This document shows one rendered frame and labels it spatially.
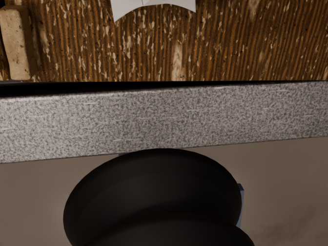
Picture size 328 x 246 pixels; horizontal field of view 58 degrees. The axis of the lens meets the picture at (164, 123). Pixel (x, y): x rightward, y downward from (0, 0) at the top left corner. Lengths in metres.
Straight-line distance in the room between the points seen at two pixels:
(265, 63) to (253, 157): 1.36
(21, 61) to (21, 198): 1.46
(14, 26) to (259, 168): 1.58
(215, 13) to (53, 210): 1.54
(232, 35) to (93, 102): 0.16
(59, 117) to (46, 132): 0.02
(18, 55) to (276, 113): 0.29
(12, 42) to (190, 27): 0.15
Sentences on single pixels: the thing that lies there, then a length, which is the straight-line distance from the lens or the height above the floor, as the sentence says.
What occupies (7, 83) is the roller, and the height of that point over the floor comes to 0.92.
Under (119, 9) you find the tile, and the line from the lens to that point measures 0.26.
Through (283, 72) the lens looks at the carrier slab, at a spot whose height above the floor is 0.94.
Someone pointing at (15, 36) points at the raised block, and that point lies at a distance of 0.27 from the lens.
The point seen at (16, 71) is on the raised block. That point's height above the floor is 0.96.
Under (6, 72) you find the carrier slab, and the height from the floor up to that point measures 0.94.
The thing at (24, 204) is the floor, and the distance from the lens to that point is 1.74.
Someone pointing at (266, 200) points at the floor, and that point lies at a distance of 1.92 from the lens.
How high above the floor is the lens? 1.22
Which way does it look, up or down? 60 degrees down
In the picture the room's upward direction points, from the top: 164 degrees clockwise
